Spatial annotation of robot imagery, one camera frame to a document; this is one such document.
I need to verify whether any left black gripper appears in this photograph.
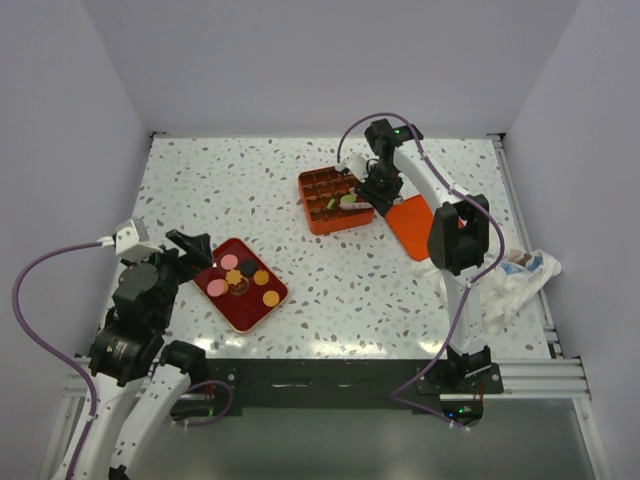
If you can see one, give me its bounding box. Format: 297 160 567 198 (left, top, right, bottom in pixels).
122 228 213 329

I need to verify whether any red cookie tray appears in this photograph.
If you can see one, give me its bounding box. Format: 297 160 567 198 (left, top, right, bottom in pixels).
194 238 289 334

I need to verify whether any orange compartment cookie box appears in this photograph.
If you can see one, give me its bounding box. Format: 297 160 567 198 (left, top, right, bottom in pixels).
298 166 374 235

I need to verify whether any white crumpled plastic bag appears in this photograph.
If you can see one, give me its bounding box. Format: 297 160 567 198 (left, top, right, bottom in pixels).
412 244 563 336

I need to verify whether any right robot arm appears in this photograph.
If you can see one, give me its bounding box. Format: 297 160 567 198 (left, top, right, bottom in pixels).
356 118 491 393

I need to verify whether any orange cookie lower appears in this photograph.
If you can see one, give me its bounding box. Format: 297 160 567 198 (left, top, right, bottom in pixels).
262 290 280 308

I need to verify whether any pink cookie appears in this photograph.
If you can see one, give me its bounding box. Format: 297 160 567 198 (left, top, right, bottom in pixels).
206 279 229 298
220 254 239 270

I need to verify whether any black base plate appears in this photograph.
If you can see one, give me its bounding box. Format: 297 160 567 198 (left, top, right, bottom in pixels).
169 357 502 426

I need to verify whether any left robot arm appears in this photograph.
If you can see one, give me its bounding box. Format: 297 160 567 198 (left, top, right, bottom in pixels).
55 219 213 479

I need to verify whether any orange flower cookie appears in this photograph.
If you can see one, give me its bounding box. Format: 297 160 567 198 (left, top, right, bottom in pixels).
225 269 244 285

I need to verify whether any orange box lid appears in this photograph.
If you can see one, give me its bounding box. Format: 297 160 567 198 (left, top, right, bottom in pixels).
385 195 433 261

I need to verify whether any black cookie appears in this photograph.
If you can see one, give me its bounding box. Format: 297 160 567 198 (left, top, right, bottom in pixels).
239 258 259 278

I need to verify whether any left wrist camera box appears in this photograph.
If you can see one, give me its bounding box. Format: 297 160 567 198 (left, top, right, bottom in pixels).
115 217 163 262

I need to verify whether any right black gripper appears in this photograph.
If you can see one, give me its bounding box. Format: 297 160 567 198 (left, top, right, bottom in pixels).
355 163 404 217

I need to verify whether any orange cookie upper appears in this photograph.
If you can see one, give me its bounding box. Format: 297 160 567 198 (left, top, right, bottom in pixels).
253 269 270 286

